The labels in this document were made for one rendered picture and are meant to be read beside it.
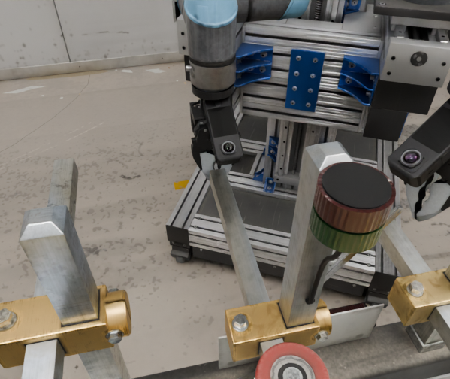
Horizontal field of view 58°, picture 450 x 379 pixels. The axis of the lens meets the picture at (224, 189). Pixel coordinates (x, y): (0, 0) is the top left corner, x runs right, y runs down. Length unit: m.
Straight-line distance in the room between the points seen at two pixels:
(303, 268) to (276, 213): 1.16
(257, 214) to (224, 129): 0.95
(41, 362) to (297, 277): 0.27
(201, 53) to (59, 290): 0.39
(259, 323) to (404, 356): 0.30
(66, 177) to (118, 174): 1.52
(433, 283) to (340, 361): 0.20
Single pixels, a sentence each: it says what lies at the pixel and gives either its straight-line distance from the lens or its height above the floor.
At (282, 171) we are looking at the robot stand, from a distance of 1.51.
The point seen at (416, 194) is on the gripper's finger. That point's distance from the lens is 0.62.
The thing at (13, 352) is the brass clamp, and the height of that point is 0.95.
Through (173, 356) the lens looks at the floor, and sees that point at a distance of 1.50.
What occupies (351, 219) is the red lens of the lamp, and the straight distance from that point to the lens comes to 0.32.
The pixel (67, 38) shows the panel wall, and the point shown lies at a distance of 3.13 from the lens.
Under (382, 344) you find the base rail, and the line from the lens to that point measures 0.77.
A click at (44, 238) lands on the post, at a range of 0.36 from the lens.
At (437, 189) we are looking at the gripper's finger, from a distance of 0.60.
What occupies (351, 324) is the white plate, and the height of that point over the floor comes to 0.76.
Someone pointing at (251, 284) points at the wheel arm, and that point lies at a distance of 0.59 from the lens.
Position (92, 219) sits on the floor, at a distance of 1.95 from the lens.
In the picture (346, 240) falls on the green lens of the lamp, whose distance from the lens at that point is 0.34.
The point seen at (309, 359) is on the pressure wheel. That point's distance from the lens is 0.50.
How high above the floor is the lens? 1.35
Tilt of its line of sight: 42 degrees down
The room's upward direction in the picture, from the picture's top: straight up
